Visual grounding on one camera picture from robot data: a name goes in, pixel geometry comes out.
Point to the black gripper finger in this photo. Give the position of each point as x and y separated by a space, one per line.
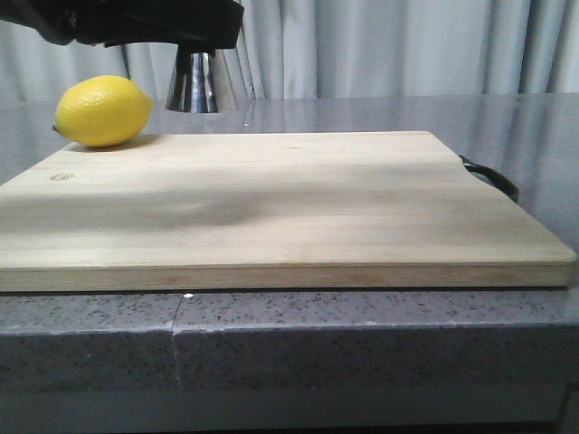
199 26

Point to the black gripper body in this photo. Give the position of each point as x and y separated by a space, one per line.
54 20

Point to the steel double jigger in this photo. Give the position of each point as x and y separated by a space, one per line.
200 83

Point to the grey curtain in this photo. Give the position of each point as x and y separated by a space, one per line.
337 49

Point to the yellow lemon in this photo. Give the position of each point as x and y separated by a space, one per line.
107 110

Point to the wooden cutting board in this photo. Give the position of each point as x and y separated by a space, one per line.
297 210

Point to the black cutting board handle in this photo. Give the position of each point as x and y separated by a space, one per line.
494 177

